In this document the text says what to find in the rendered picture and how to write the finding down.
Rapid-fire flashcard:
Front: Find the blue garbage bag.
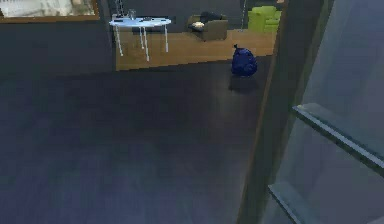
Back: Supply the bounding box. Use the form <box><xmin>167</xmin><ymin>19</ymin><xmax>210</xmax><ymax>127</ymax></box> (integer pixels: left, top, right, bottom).
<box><xmin>230</xmin><ymin>43</ymin><xmax>259</xmax><ymax>78</ymax></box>

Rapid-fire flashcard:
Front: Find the brown armchair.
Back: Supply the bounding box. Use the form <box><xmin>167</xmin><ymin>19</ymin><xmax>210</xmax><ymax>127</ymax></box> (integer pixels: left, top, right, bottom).
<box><xmin>186</xmin><ymin>11</ymin><xmax>230</xmax><ymax>43</ymax></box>

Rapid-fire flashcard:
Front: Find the white round table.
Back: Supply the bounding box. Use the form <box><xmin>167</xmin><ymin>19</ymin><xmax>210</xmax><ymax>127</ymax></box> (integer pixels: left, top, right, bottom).
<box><xmin>108</xmin><ymin>16</ymin><xmax>173</xmax><ymax>63</ymax></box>

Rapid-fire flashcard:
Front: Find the green armchair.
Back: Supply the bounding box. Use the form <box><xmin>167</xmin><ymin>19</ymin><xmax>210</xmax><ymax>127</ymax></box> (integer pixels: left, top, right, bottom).
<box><xmin>247</xmin><ymin>5</ymin><xmax>283</xmax><ymax>34</ymax></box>

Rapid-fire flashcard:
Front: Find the wood framed picture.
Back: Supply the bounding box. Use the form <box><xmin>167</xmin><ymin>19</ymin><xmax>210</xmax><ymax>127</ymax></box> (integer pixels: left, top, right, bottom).
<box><xmin>0</xmin><ymin>0</ymin><xmax>101</xmax><ymax>24</ymax></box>

